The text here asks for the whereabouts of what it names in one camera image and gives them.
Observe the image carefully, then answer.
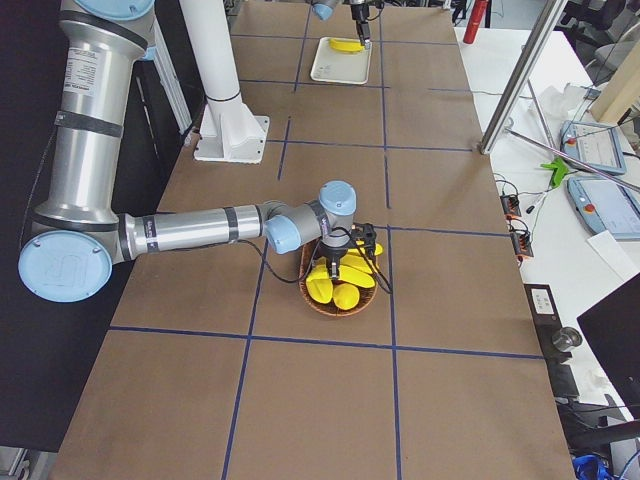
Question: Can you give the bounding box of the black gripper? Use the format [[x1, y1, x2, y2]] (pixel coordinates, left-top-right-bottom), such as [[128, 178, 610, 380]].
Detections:
[[319, 234, 351, 280], [349, 0, 371, 49]]

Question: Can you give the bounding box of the yellow banana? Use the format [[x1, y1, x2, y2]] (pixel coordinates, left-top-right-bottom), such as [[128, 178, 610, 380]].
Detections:
[[328, 37, 366, 54], [339, 264, 376, 288], [341, 254, 373, 274], [347, 240, 384, 259]]

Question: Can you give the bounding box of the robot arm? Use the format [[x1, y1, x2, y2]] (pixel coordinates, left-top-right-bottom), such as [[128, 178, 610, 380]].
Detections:
[[18, 1, 357, 303], [308, 0, 371, 50]]

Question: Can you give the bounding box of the brown wicker basket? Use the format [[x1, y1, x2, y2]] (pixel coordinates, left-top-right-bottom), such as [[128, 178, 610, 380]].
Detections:
[[298, 241, 377, 317]]

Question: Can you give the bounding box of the yellow lemon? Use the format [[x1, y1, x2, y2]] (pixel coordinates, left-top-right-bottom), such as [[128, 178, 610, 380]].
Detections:
[[332, 283, 360, 311]]

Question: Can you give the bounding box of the white bear tray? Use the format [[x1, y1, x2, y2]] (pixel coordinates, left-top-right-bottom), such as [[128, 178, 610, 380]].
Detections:
[[310, 37, 373, 85]]

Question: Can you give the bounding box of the red cylinder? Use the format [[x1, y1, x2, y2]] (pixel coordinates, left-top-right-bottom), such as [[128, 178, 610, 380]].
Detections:
[[463, 0, 489, 44]]

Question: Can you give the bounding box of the long metal reacher grabber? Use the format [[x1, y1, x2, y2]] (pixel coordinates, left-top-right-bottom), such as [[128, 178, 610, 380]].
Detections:
[[527, 80, 557, 148]]

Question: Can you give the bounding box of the black label box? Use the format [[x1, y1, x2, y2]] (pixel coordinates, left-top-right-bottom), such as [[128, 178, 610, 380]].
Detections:
[[524, 283, 561, 360]]

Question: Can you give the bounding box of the metal cup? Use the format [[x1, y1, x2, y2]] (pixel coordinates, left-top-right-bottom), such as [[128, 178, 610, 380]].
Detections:
[[551, 326, 583, 353]]

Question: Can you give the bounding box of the far blue teach pendant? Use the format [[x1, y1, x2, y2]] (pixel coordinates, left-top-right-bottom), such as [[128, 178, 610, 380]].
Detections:
[[561, 121, 627, 175]]

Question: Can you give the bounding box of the blue teach pendant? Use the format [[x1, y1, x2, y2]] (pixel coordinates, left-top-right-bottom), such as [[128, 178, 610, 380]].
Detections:
[[566, 176, 639, 241], [561, 121, 627, 175]]

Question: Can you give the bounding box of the near blue teach pendant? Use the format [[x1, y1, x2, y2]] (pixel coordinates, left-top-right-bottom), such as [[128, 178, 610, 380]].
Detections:
[[566, 176, 639, 241]]

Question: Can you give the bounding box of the black monitor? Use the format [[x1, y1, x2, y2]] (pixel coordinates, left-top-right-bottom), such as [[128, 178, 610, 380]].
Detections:
[[577, 275, 640, 405]]

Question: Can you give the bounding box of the right black cable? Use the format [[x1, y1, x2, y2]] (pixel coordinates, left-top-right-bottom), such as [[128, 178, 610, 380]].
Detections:
[[237, 227, 394, 295]]

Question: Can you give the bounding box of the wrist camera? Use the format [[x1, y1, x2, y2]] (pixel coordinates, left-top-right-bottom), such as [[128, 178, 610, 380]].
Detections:
[[351, 223, 377, 244]]

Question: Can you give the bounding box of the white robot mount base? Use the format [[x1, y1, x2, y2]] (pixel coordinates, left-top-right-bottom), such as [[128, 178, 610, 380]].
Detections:
[[180, 0, 270, 164]]

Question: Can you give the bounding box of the aluminium frame post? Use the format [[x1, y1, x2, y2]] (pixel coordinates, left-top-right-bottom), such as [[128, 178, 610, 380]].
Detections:
[[479, 0, 567, 154]]

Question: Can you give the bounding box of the green handled reacher grabber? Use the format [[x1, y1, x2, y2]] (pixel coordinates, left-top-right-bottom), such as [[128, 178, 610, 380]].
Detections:
[[504, 127, 640, 193]]

